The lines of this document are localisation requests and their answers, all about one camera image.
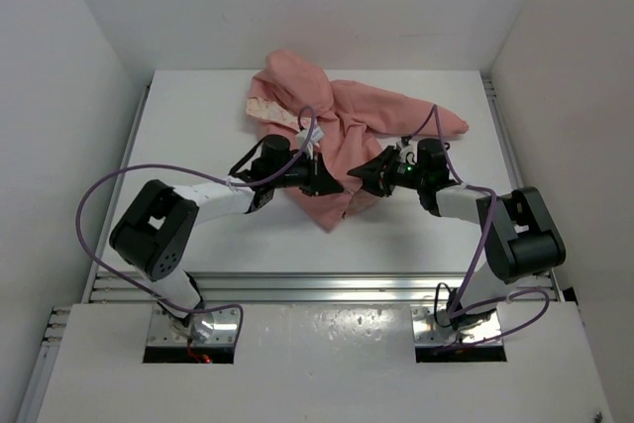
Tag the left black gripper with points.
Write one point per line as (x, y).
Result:
(318, 179)

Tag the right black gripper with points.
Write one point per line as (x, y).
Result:
(376, 174)

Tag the pink hooded zip jacket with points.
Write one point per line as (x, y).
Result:
(351, 116)

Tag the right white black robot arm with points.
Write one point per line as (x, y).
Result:
(518, 236)

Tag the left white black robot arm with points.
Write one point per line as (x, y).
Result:
(153, 233)

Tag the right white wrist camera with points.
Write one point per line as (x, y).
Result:
(406, 152)

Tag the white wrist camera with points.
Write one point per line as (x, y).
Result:
(406, 152)
(308, 142)

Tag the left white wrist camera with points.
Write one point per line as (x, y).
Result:
(308, 142)

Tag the right aluminium side rail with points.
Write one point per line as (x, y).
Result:
(502, 132)

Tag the aluminium side rail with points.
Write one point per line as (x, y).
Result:
(502, 132)
(38, 384)

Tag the aluminium front rail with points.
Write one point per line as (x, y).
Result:
(303, 287)

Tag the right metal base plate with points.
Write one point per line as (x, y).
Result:
(429, 334)

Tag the metal base plate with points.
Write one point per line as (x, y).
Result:
(429, 334)
(215, 329)

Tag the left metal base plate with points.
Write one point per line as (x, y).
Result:
(215, 329)

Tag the left aluminium side rail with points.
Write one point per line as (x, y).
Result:
(38, 384)

